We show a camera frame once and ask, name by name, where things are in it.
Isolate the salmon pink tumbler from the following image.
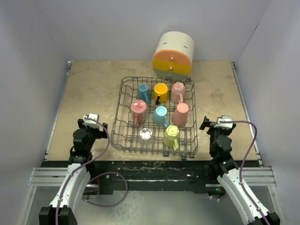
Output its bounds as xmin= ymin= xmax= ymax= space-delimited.
xmin=172 ymin=103 xmax=189 ymax=126

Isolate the lime green faceted mug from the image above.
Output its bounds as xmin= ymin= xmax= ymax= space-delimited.
xmin=163 ymin=125 xmax=180 ymax=150

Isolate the pale pink faceted mug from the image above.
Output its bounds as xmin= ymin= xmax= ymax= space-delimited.
xmin=171 ymin=82 xmax=185 ymax=103

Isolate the pink floral mug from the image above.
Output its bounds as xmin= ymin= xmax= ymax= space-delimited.
xmin=131 ymin=99 xmax=147 ymax=128

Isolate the clear glass cup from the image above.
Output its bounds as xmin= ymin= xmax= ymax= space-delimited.
xmin=138 ymin=128 xmax=153 ymax=145

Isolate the light blue mug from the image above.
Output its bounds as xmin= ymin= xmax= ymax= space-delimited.
xmin=153 ymin=106 xmax=169 ymax=128

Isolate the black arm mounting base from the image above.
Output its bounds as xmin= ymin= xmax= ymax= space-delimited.
xmin=42 ymin=160 xmax=262 ymax=195

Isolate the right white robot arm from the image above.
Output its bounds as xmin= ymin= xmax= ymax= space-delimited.
xmin=199 ymin=115 xmax=280 ymax=225

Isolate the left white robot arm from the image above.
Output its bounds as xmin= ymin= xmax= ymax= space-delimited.
xmin=38 ymin=113 xmax=109 ymax=225

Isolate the dark blue textured mug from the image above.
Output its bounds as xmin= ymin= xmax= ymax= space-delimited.
xmin=137 ymin=83 xmax=151 ymax=105

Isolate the round cream drawer cabinet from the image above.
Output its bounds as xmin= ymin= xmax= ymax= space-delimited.
xmin=152 ymin=31 xmax=195 ymax=80

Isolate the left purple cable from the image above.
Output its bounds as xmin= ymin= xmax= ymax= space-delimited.
xmin=54 ymin=118 xmax=129 ymax=225

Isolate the purple cable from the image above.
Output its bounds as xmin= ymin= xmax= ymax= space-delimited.
xmin=206 ymin=120 xmax=270 ymax=225
xmin=54 ymin=118 xmax=129 ymax=225

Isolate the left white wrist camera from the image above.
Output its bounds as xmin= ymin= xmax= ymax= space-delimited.
xmin=83 ymin=113 xmax=99 ymax=128

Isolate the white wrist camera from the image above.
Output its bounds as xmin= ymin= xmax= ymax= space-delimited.
xmin=214 ymin=115 xmax=233 ymax=130
xmin=83 ymin=113 xmax=99 ymax=128

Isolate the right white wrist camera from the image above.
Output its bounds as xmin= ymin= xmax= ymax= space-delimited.
xmin=214 ymin=115 xmax=233 ymax=130

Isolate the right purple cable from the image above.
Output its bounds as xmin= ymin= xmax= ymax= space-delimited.
xmin=206 ymin=120 xmax=270 ymax=225

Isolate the grey wire dish rack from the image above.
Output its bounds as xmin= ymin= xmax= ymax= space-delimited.
xmin=110 ymin=76 xmax=199 ymax=161

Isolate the yellow mug black handle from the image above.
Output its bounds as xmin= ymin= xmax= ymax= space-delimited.
xmin=154 ymin=83 xmax=169 ymax=105

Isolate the aluminium frame rail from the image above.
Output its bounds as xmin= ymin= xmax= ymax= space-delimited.
xmin=29 ymin=167 xmax=68 ymax=187

